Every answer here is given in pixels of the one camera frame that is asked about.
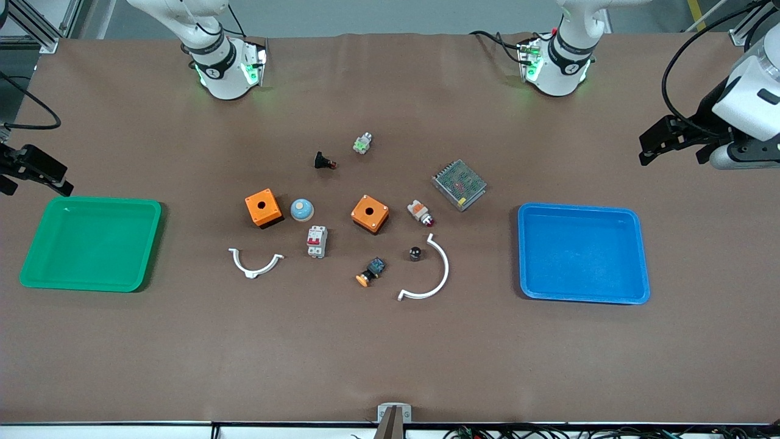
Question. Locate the blue plastic tray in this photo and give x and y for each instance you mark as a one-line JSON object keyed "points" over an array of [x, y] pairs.
{"points": [[582, 256]]}

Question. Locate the grey metal table bracket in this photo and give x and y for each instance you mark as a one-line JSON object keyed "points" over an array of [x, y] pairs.
{"points": [[381, 411]]}

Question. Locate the orange button with blue block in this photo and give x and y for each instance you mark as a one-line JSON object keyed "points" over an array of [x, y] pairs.
{"points": [[373, 269]]}

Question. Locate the black red indicator light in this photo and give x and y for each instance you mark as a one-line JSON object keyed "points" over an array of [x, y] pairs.
{"points": [[321, 160]]}

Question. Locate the green white switch module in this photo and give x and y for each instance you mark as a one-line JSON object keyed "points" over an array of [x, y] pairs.
{"points": [[363, 143]]}

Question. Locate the green plastic tray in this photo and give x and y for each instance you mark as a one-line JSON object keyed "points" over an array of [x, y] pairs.
{"points": [[91, 244]]}

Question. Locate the metal mesh power supply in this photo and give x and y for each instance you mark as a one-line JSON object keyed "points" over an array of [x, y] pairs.
{"points": [[459, 185]]}

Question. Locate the orange white red indicator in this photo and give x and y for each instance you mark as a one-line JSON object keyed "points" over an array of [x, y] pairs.
{"points": [[419, 211]]}

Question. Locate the white red circuit breaker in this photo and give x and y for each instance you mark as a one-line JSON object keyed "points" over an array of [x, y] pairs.
{"points": [[317, 242]]}

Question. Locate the brown tapered post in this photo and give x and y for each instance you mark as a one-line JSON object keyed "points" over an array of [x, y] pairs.
{"points": [[390, 427]]}

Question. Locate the black cylindrical capacitor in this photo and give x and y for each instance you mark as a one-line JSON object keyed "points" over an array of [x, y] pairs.
{"points": [[415, 253]]}

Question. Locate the aluminium frame profile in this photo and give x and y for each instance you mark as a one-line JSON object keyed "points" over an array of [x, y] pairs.
{"points": [[738, 35], [46, 41]]}

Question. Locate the orange button box with hole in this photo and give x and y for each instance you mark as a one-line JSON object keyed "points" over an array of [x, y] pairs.
{"points": [[375, 219], [272, 214]]}

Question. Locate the blue dome push button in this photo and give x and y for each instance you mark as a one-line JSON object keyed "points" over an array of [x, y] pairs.
{"points": [[301, 210]]}

